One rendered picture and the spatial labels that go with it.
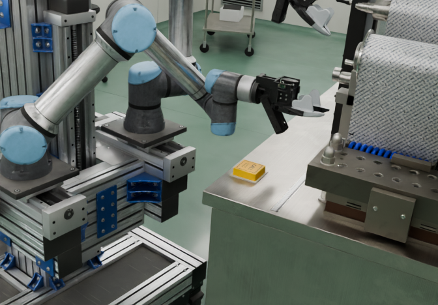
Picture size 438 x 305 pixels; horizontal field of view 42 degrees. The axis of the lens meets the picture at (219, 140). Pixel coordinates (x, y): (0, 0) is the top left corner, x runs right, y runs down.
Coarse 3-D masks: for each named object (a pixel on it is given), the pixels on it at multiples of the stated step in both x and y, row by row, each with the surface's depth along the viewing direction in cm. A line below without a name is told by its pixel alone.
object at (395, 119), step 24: (360, 96) 148; (384, 96) 146; (408, 96) 143; (432, 96) 140; (360, 120) 151; (384, 120) 148; (408, 120) 145; (432, 120) 142; (384, 144) 150; (408, 144) 147; (432, 144) 144
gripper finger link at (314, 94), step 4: (312, 92) 158; (316, 92) 157; (300, 96) 159; (312, 96) 158; (316, 96) 158; (312, 100) 158; (316, 100) 158; (316, 104) 158; (320, 104) 158; (316, 108) 158; (320, 108) 157; (324, 108) 156; (328, 108) 157; (324, 112) 157
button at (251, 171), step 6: (240, 162) 163; (246, 162) 163; (252, 162) 163; (234, 168) 159; (240, 168) 159; (246, 168) 159; (252, 168) 160; (258, 168) 160; (264, 168) 161; (234, 174) 160; (240, 174) 159; (246, 174) 158; (252, 174) 157; (258, 174) 158; (252, 180) 157
